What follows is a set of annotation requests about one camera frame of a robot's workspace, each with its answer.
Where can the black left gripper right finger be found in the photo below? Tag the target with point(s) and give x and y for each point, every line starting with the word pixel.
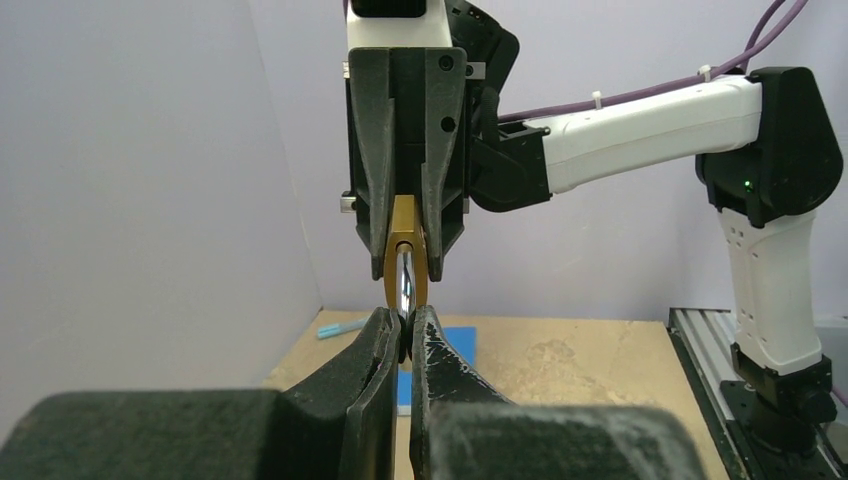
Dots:
pixel 462 427

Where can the blue folder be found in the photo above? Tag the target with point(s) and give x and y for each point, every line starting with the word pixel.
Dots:
pixel 457 350

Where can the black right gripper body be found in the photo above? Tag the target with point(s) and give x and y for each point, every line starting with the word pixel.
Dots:
pixel 407 88

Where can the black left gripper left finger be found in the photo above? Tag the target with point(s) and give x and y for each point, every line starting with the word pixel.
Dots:
pixel 337 423

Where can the light blue marker pen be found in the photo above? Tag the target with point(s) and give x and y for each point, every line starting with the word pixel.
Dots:
pixel 337 329

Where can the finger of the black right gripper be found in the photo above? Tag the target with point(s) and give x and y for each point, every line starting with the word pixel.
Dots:
pixel 372 111
pixel 441 172

